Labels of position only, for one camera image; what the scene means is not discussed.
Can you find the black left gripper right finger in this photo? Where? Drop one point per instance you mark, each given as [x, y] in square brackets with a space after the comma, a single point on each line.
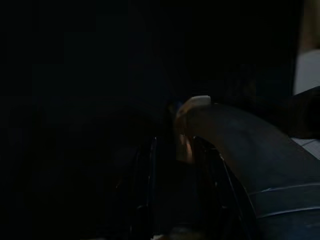
[222, 200]

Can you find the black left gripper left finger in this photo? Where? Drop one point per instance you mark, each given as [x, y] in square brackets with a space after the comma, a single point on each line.
[142, 190]

